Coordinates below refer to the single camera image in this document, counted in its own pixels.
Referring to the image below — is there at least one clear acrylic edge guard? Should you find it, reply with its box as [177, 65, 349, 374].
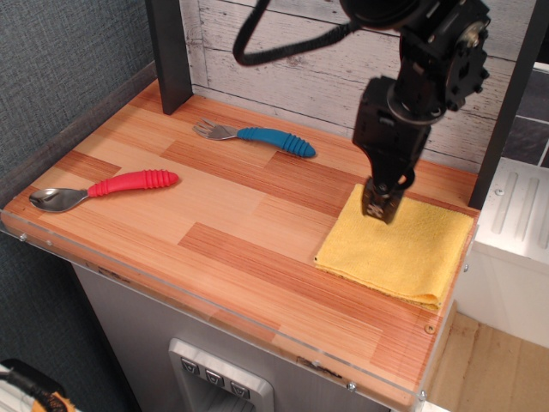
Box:
[2, 208, 455, 411]

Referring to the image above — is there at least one blue handled fork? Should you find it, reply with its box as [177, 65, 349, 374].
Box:
[193, 118, 317, 158]

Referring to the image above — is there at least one dark right upright post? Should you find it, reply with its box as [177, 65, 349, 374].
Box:
[468, 1, 548, 210]

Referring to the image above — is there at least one grey cabinet front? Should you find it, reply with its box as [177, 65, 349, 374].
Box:
[75, 266, 386, 411]

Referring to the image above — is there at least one yellow cloth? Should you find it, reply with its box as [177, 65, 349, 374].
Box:
[315, 185, 474, 311]

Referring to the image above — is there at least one white drainer sink unit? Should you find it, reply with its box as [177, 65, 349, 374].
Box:
[454, 63, 548, 347]

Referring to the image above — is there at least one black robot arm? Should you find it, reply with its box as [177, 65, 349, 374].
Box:
[341, 1, 490, 224]

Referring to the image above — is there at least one red handled spoon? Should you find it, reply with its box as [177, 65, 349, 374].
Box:
[28, 170, 179, 213]

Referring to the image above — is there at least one dark left upright post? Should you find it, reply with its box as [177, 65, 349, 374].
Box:
[145, 0, 193, 115]

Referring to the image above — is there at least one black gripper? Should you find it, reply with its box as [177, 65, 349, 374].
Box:
[353, 76, 445, 224]

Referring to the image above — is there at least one orange object at corner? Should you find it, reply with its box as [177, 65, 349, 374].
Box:
[31, 392, 76, 412]

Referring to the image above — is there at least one silver dispenser panel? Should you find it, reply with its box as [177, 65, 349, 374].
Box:
[168, 338, 275, 412]

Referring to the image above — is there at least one dark upright post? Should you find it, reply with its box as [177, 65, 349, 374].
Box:
[145, 0, 193, 115]
[468, 1, 548, 210]

